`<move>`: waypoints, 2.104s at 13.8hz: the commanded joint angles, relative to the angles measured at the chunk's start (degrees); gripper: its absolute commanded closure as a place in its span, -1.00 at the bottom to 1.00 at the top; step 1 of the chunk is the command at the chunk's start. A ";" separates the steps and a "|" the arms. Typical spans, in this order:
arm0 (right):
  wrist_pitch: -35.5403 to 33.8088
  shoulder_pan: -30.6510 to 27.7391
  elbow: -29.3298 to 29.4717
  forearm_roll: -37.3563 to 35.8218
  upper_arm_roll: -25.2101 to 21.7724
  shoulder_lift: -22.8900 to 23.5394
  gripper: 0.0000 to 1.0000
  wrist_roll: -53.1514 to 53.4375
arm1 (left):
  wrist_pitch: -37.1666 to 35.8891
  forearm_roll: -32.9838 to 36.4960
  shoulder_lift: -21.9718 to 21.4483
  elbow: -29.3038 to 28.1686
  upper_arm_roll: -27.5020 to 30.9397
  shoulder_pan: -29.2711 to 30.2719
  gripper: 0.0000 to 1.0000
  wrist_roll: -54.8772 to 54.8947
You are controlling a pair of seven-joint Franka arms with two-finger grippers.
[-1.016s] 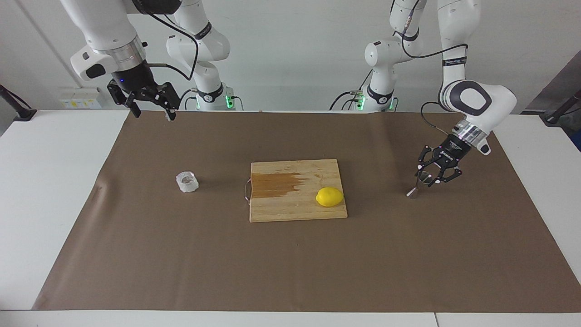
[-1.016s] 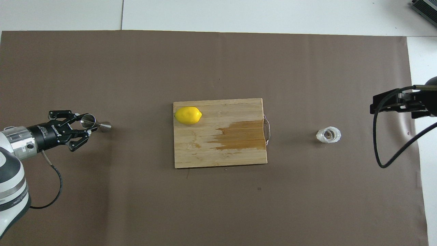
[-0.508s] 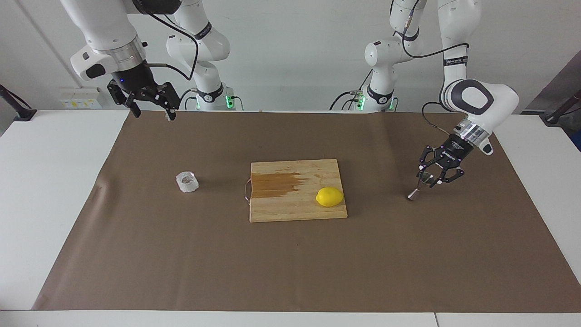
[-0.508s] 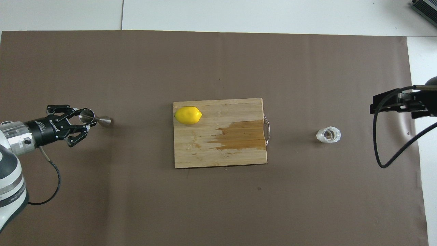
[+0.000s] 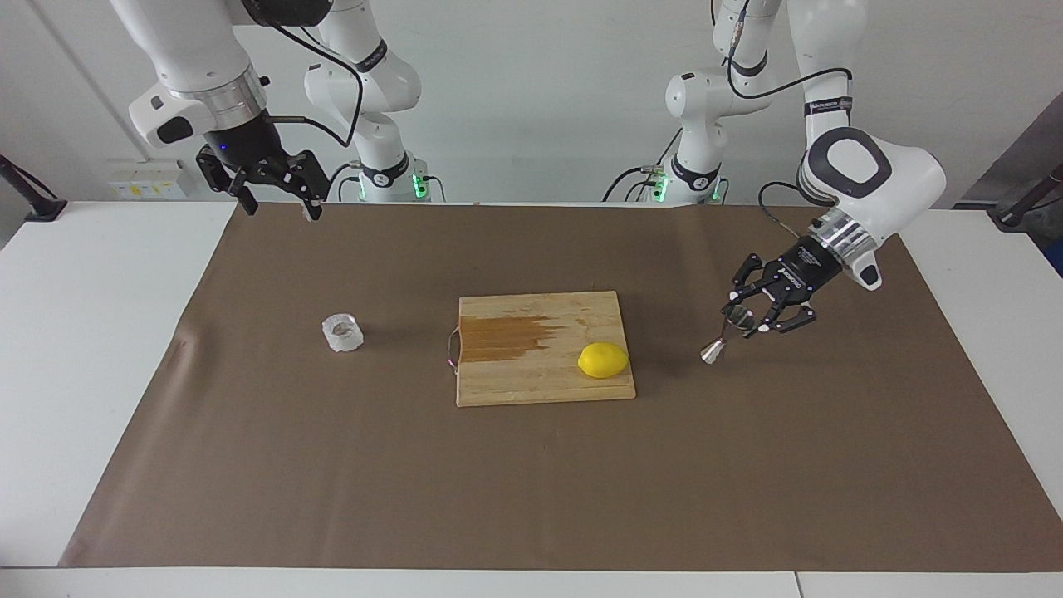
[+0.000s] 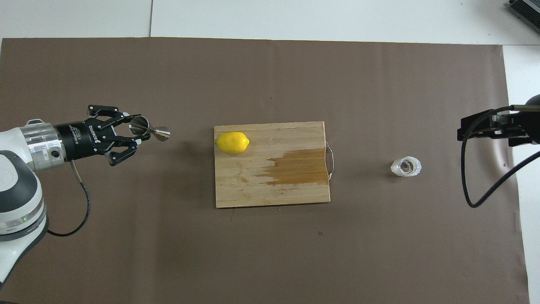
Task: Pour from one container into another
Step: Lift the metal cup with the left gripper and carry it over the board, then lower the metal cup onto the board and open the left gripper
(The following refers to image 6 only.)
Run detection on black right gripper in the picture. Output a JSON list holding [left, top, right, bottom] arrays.
[[457, 95, 540, 148]]

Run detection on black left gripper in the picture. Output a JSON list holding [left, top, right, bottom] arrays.
[[54, 105, 143, 166]]

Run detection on steel double jigger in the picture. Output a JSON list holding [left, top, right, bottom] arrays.
[[129, 116, 171, 142]]

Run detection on small clear glass cup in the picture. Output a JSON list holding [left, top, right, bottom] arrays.
[[390, 156, 422, 178]]

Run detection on yellow lemon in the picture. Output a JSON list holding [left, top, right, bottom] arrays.
[[215, 131, 250, 155]]

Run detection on black ribbed device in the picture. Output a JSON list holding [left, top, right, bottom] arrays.
[[508, 0, 540, 22]]

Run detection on brown paper table mat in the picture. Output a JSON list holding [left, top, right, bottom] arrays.
[[0, 37, 530, 304]]

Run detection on wooden cutting board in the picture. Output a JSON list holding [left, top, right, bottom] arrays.
[[213, 121, 335, 209]]

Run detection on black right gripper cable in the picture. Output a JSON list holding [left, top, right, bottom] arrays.
[[460, 104, 540, 209]]

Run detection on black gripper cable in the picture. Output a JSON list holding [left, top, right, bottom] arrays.
[[46, 160, 92, 237], [460, 104, 540, 209]]

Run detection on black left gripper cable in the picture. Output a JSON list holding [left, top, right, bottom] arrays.
[[46, 160, 92, 237]]

